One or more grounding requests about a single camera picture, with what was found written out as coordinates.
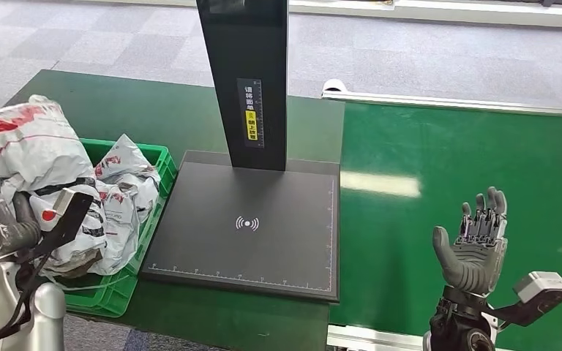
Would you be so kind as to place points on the black weighing scale with column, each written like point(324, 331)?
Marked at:
point(261, 242)

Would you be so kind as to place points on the black and yellow column label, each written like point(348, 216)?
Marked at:
point(251, 114)

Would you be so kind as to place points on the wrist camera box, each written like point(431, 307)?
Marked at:
point(540, 290)
point(70, 213)

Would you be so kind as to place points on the long aluminium conveyor rail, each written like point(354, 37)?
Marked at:
point(455, 103)

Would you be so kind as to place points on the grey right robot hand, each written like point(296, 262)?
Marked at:
point(475, 261)

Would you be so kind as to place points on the grey package with black print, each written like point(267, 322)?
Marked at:
point(34, 150)

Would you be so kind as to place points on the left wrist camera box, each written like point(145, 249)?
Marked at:
point(70, 213)

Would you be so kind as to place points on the green plastic basket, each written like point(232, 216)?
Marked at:
point(111, 295)

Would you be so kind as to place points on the white conveyor roller cap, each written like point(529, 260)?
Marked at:
point(334, 87)

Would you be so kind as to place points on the short aluminium conveyor frame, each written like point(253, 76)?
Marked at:
point(378, 339)

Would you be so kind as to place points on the green conveyor belt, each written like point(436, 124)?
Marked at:
point(480, 160)

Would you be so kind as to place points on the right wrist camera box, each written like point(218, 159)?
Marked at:
point(540, 290)

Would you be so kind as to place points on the small grey package red print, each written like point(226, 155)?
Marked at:
point(130, 164)

